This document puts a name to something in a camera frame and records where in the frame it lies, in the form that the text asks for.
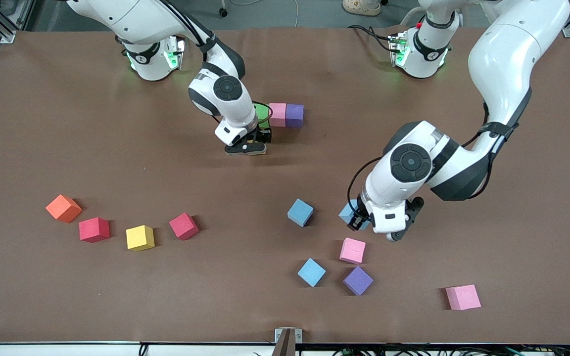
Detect light blue foam block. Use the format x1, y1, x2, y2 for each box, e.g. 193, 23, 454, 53
297, 258, 327, 288
339, 201, 371, 232
287, 198, 315, 227

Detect green foam block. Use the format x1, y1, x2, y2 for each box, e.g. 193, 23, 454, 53
254, 102, 274, 130

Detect pink foam block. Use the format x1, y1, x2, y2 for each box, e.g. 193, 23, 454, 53
445, 284, 482, 311
269, 103, 287, 128
339, 237, 367, 265

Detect purple foam block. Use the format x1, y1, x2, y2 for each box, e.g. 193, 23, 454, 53
342, 266, 374, 296
285, 103, 305, 129

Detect red foam block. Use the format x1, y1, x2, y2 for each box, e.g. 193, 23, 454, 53
169, 213, 199, 241
79, 217, 111, 243

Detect foot in beige sandal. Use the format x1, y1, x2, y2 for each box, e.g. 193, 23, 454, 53
342, 0, 382, 16

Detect orange foam block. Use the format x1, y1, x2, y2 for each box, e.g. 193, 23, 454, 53
46, 194, 83, 223

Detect brown table cover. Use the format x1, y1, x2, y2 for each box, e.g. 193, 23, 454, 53
0, 26, 570, 345

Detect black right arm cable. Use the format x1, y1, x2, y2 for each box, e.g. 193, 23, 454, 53
253, 101, 274, 129

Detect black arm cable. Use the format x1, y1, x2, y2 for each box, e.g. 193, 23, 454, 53
347, 121, 518, 218
253, 101, 274, 129

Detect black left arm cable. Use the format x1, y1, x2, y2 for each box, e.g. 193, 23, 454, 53
347, 121, 518, 218

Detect white floor cable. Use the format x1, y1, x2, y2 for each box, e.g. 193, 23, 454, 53
230, 0, 299, 28

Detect grey metal camera bracket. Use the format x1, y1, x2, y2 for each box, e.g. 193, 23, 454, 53
274, 327, 303, 356

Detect black base power cable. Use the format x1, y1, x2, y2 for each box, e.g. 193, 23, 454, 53
348, 24, 395, 52

